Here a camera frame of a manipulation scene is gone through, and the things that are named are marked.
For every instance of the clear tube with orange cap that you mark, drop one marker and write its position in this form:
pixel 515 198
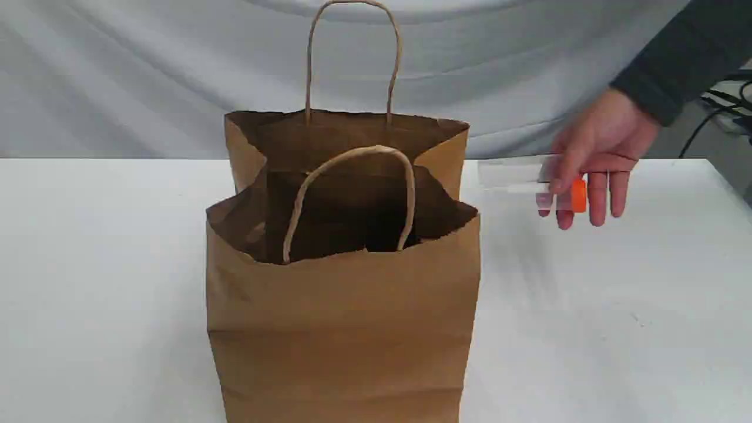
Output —
pixel 524 181

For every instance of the grey backdrop cloth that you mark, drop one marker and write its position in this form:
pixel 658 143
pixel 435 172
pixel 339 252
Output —
pixel 153 79

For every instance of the person's bare hand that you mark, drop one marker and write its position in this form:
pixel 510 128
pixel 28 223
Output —
pixel 603 143

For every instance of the brown paper bag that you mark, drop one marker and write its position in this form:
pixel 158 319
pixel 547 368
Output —
pixel 342 277

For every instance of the dark grey sleeved forearm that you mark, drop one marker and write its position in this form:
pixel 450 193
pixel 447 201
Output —
pixel 705 42

